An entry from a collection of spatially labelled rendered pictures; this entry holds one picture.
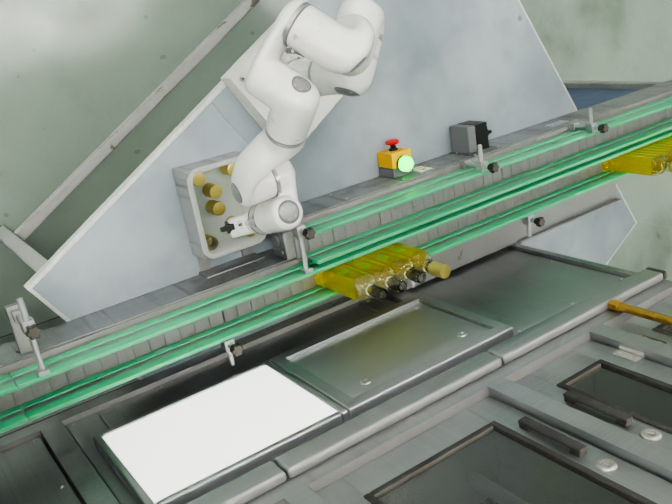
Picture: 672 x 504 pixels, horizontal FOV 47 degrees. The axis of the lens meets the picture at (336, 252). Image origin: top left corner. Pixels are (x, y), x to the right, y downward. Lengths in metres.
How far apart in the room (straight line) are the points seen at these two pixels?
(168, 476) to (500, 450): 0.62
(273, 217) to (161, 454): 0.53
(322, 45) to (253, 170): 0.29
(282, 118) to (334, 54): 0.15
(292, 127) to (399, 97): 0.82
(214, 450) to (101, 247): 0.58
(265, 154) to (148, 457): 0.64
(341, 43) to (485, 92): 1.10
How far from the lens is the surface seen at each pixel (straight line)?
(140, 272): 1.91
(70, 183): 2.40
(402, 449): 1.53
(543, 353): 1.77
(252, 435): 1.58
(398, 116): 2.23
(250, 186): 1.56
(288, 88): 1.42
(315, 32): 1.42
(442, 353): 1.76
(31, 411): 1.73
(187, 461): 1.56
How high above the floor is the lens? 2.51
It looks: 54 degrees down
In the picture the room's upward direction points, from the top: 109 degrees clockwise
